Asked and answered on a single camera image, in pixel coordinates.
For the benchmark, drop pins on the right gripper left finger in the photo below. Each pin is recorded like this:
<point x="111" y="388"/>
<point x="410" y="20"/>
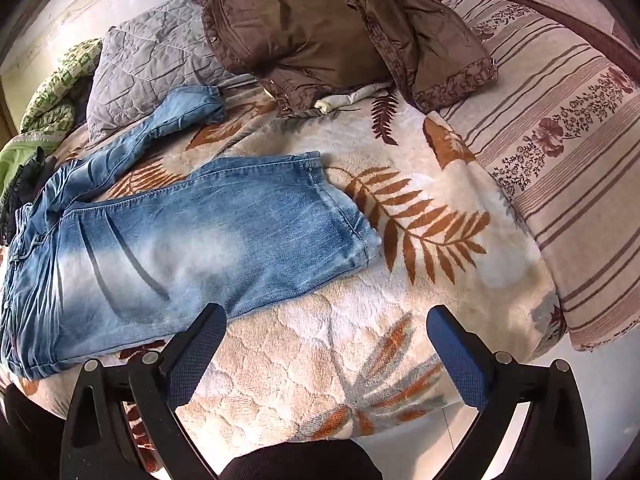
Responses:
<point x="97" y="441"/>

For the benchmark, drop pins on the grey quilted pillow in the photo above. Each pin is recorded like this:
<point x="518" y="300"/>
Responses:
<point x="144" y="59"/>

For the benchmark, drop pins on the white cloth under garment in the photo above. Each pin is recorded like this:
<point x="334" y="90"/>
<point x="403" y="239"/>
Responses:
<point x="328" y="104"/>

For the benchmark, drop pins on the cream leaf-pattern fleece blanket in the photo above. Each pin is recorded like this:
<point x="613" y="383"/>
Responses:
<point x="350" y="358"/>

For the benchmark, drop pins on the bright green cloth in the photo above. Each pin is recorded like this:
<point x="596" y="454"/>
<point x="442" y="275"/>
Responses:
<point x="21" y="148"/>

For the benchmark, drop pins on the striped floral bedsheet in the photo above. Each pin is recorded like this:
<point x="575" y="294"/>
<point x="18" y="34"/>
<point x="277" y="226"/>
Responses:
<point x="559" y="132"/>

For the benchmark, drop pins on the black trouser leg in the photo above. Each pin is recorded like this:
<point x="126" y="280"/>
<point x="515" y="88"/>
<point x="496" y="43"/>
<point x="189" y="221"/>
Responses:
<point x="321" y="460"/>

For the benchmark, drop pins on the light blue denim jeans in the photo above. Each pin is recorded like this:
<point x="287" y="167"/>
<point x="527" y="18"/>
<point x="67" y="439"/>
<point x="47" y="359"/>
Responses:
<point x="87" y="276"/>

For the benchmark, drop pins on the green white patterned cloth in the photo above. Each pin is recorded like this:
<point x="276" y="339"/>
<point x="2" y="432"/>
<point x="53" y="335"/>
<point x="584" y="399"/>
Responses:
<point x="78" y="62"/>

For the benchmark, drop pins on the brown satin embroidered garment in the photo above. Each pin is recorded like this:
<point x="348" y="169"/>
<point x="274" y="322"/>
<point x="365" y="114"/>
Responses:
<point x="304" y="50"/>

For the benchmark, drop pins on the dark red bed frame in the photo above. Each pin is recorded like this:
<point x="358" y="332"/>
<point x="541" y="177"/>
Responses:
<point x="613" y="48"/>

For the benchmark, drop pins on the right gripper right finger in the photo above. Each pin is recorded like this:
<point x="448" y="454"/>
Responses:
<point x="553" y="442"/>

